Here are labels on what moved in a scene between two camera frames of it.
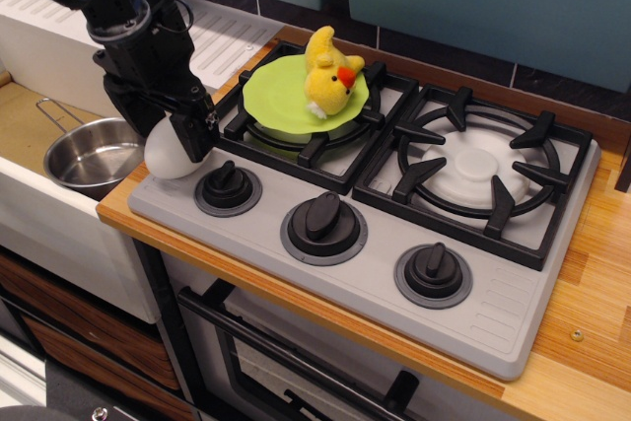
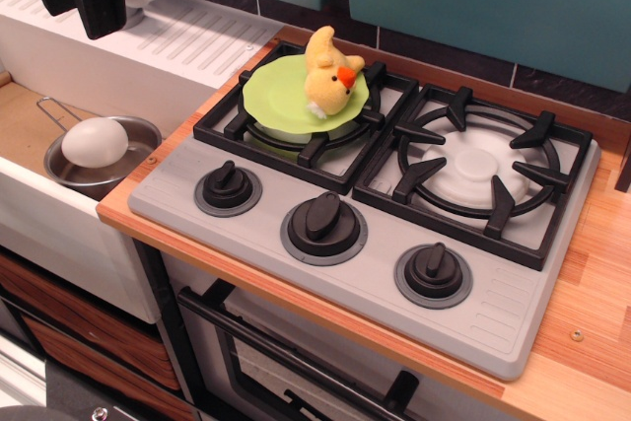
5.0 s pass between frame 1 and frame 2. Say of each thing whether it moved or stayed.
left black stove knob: stayed
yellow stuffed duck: stayed
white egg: moved
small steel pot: stayed
